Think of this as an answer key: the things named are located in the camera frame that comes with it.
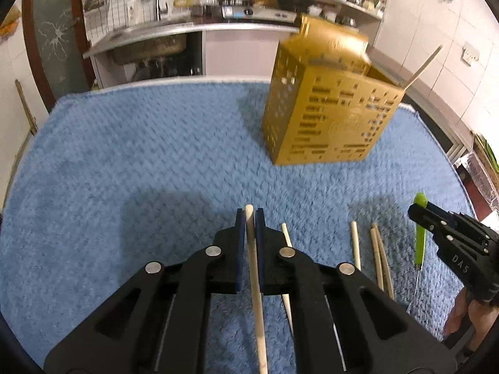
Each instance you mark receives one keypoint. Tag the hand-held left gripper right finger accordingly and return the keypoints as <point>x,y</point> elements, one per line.
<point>260,241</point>

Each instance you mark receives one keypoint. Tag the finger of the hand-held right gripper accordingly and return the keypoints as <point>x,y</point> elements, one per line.
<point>429,211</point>
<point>448,233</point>

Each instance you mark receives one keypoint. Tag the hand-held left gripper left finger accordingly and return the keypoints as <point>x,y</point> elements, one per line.
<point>239,241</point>

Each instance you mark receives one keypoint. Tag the wooden chopstick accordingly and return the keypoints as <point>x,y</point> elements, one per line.
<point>285,233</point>
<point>423,67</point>
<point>355,245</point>
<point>258,319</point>
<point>386,274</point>
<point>375,253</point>

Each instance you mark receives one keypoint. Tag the gold perforated cutlery holder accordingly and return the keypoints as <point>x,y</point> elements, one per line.
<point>331,124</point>

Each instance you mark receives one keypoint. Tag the person's right hand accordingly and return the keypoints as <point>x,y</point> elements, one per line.
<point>464,315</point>

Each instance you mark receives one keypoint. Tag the blue textured mat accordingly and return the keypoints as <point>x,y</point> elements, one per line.
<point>136,163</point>

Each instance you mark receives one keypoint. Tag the steel gas stove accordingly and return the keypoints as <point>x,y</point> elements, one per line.
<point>257,13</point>

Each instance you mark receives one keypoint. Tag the black wok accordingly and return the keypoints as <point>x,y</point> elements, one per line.
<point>296,0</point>

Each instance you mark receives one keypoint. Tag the wooden stick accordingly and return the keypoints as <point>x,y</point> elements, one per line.
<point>25,105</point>

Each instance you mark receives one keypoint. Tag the chrome faucet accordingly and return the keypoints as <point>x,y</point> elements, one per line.
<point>159,0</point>

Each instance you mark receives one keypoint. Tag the brown frosted glass door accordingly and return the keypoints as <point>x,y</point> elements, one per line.
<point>54,39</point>

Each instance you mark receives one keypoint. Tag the orange hanging bag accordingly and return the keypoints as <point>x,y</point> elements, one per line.
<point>8,23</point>

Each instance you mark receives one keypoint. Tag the white wall socket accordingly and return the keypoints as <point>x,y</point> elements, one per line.
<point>470,53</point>

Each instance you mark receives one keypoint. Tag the white wall shelf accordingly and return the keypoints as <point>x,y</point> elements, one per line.
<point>362,6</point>

